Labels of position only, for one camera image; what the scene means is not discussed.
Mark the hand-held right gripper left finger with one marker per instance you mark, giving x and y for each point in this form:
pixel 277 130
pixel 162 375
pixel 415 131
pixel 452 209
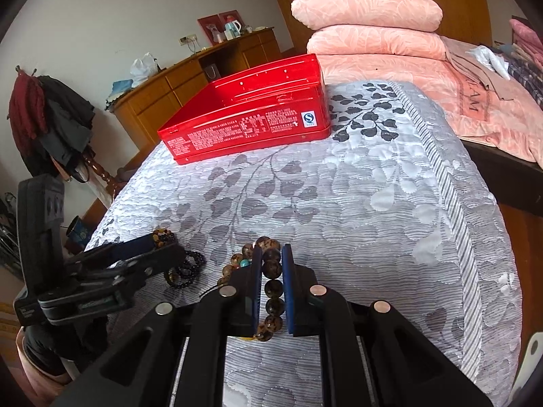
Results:
pixel 256 288

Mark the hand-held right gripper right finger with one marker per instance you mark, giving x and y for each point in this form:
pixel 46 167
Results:
pixel 289 288

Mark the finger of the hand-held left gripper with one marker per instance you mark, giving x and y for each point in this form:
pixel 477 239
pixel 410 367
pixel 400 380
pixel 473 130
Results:
pixel 157 258
pixel 131 246

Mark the red tin box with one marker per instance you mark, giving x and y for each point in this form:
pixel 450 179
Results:
pixel 237 129

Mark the person's left forearm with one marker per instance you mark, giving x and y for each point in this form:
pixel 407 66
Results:
pixel 46 356

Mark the blue printed cup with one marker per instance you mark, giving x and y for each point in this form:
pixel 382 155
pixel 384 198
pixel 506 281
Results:
pixel 77 229

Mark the wooden coat rack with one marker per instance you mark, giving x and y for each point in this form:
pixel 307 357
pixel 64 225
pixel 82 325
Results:
pixel 104 178

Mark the black coat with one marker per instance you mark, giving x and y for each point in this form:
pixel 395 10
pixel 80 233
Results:
pixel 63 123

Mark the grey leaf-pattern quilt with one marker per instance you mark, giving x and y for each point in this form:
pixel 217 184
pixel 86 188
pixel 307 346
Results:
pixel 339 199

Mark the teal cloth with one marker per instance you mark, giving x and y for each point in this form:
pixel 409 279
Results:
pixel 121 91

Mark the wooden sideboard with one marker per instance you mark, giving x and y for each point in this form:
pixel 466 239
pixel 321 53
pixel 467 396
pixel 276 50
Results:
pixel 161 93

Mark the white plastic bag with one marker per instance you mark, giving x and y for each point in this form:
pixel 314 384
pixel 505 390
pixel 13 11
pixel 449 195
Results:
pixel 144 70

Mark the grey paper bag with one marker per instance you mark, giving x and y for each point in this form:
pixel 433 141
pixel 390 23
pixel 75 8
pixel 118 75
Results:
pixel 211 72

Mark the pink bedspread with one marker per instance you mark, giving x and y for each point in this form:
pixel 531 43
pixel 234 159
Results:
pixel 424 80

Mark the pink folded quilt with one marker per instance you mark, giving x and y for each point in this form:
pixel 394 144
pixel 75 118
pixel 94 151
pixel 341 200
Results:
pixel 377 42
pixel 365 8

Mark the taupe cloth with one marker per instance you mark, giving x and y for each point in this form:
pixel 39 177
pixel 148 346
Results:
pixel 460 57

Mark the white cloth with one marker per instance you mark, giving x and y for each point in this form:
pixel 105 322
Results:
pixel 488 59

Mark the plaid clothing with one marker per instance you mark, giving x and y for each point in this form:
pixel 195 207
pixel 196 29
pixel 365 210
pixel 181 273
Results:
pixel 526 78

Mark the pink folded clothing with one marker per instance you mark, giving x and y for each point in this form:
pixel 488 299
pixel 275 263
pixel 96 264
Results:
pixel 528 38

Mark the wall socket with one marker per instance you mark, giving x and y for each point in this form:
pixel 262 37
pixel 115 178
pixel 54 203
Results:
pixel 188 39

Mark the dark wooden bed frame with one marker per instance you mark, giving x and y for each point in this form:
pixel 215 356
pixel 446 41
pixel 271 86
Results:
pixel 505 169

